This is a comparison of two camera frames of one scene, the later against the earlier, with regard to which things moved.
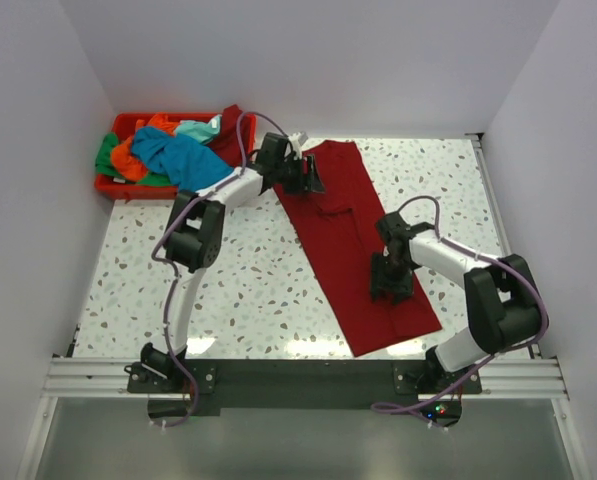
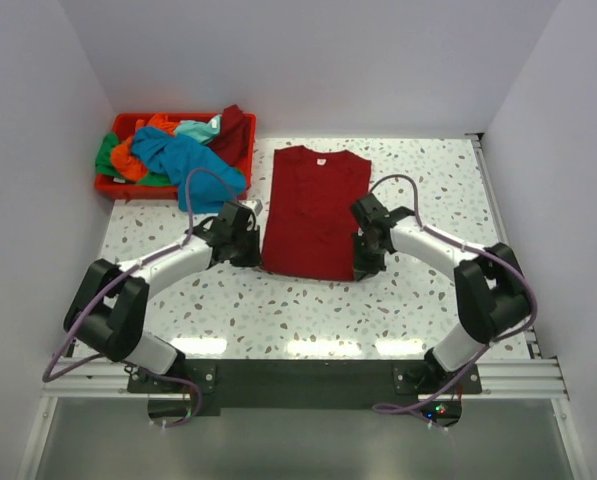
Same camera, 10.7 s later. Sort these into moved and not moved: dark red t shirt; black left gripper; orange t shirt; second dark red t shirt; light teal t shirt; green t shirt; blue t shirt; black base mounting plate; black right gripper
Moved: dark red t shirt; black right gripper; black left gripper
Not moved: second dark red t shirt; light teal t shirt; orange t shirt; black base mounting plate; blue t shirt; green t shirt
